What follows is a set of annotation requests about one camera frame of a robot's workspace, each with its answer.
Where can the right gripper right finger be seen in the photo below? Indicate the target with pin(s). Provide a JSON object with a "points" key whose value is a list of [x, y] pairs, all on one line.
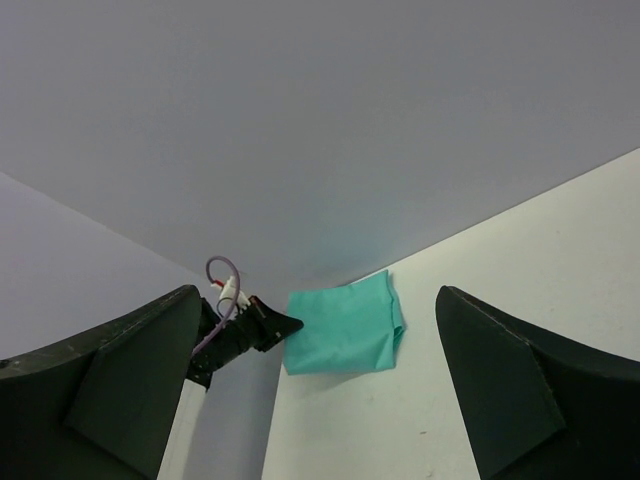
{"points": [[535, 404]]}

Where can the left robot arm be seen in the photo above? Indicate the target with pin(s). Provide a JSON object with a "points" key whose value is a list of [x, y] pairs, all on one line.
{"points": [[191, 401]]}

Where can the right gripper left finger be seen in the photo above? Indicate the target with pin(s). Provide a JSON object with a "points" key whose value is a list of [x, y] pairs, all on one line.
{"points": [[99, 404]]}

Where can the teal t-shirt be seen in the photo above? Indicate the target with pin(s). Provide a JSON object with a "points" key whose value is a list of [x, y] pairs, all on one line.
{"points": [[351, 329]]}

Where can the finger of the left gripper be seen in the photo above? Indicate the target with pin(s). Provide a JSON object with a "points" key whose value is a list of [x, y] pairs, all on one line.
{"points": [[283, 326]]}

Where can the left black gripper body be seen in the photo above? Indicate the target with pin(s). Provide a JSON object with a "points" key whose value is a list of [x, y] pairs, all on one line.
{"points": [[254, 329]]}

